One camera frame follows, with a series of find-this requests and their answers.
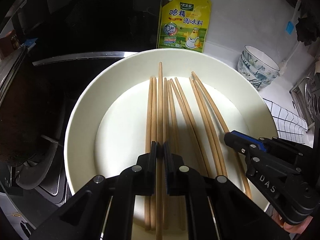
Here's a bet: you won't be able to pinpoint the blue silicone brush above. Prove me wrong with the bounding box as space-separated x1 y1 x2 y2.
285 0 301 35

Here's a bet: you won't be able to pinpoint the white black grid cloth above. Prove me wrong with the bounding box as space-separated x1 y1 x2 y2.
264 99 308 144

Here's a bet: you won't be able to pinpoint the pot with glass lid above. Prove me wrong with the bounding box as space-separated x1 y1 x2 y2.
1 46 47 166

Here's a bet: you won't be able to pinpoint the person's right hand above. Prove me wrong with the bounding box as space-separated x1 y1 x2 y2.
283 216 313 235

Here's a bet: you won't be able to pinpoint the yellow seasoning pouch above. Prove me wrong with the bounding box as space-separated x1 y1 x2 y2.
157 0 212 53

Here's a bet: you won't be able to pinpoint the stainless steel dish rack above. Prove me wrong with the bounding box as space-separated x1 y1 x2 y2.
289 61 316 129

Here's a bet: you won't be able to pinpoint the large cream round basin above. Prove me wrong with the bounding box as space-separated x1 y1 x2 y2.
63 48 279 240

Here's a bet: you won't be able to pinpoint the stacked blue floral bowls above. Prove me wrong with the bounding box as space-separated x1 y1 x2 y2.
237 45 280 90

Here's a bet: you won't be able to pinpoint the black hanging cloth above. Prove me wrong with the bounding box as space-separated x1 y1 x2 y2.
296 2 319 46

